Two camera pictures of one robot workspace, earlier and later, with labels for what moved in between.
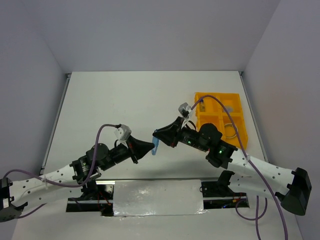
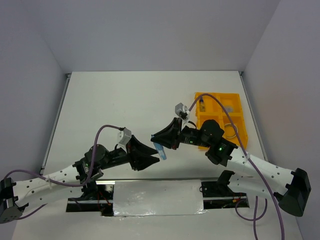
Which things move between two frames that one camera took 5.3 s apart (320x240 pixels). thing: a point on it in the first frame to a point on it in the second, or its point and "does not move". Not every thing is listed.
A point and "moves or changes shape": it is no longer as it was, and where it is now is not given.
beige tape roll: [229, 130] does not move
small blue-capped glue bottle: [202, 106] does not move
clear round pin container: [230, 108] does not move
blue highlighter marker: [156, 141] moves or changes shape
